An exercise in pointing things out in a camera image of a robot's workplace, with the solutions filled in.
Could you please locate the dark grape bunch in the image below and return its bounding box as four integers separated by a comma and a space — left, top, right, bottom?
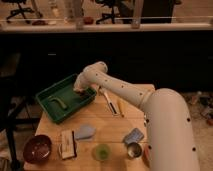
77, 91, 86, 97

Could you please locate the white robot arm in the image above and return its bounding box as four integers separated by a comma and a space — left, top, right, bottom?
73, 61, 200, 171

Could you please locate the green plastic tray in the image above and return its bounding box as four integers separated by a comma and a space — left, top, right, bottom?
36, 74, 96, 124

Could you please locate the light blue cloth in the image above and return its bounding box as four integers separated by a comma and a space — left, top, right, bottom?
75, 125, 96, 140

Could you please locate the green curved vegetable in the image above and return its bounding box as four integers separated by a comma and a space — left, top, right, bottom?
49, 97, 68, 110

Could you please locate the green plastic cup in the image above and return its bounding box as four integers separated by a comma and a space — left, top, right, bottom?
92, 144, 110, 161

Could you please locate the red object on ledge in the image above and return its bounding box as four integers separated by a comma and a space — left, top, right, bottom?
83, 17, 94, 25

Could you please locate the silver metal cup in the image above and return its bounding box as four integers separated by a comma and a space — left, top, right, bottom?
127, 142, 142, 159

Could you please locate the beige brush block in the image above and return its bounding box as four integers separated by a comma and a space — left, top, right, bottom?
59, 130, 77, 160

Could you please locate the orange plastic bowl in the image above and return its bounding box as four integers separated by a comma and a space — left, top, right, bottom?
143, 144, 150, 167

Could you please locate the dark red bowl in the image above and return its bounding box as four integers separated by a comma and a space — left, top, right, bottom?
23, 135, 52, 164

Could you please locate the black office chair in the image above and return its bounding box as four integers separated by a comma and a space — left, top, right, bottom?
1, 0, 43, 24

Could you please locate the silver spoon black handle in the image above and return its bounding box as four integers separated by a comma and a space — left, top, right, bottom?
98, 87, 118, 116

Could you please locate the yellow handled tool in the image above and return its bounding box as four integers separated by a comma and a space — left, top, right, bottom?
117, 99, 125, 117

